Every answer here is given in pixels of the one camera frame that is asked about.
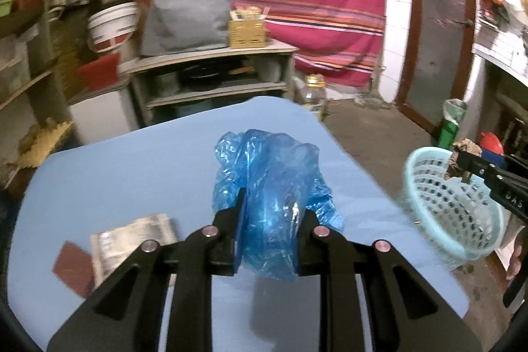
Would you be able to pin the white plastic bucket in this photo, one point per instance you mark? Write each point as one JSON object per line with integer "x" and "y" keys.
{"x": 113, "y": 26}

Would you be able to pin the wooden storage rack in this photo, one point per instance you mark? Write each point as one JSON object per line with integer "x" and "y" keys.
{"x": 37, "y": 47}

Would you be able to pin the brown card piece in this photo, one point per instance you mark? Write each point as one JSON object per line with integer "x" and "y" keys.
{"x": 72, "y": 269}

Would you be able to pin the grey fabric bag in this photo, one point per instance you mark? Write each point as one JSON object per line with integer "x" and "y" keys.
{"x": 185, "y": 22}

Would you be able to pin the white low cabinet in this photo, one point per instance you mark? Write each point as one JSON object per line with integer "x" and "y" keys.
{"x": 103, "y": 113}

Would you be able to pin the brown paper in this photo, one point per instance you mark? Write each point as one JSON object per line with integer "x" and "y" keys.
{"x": 464, "y": 154}

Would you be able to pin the white kitchen counter cabinet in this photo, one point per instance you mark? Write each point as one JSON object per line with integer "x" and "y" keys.
{"x": 501, "y": 59}

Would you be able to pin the silver foil wrapper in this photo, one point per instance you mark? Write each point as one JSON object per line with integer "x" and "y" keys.
{"x": 132, "y": 232}

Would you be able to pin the red plastic funnel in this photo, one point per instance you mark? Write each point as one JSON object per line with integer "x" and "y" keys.
{"x": 491, "y": 143}

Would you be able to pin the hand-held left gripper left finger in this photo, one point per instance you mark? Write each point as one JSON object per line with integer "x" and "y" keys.
{"x": 239, "y": 236}

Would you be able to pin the blue plastic bag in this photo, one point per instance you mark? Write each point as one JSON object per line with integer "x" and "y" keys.
{"x": 272, "y": 179}

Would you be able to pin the red plastic tub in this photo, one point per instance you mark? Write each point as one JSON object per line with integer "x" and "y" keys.
{"x": 97, "y": 71}

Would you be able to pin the yellow-label oil bottle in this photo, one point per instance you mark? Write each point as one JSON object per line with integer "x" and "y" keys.
{"x": 315, "y": 96}

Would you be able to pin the brown-framed metal door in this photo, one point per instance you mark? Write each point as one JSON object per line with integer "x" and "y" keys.
{"x": 437, "y": 26}

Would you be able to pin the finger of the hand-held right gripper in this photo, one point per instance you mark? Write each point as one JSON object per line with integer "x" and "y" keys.
{"x": 478, "y": 162}
{"x": 480, "y": 178}

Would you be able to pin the green waste bin with bag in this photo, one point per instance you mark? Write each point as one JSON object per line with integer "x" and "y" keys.
{"x": 451, "y": 129}

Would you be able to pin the person's right hand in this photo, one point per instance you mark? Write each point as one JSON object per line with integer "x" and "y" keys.
{"x": 515, "y": 255}

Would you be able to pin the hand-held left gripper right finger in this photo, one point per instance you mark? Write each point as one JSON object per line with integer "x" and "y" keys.
{"x": 308, "y": 249}

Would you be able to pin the grey wooden shelf unit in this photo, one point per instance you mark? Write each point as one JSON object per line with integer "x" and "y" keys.
{"x": 214, "y": 55}

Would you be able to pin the light blue plastic basket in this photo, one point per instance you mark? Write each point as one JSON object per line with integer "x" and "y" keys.
{"x": 449, "y": 211}

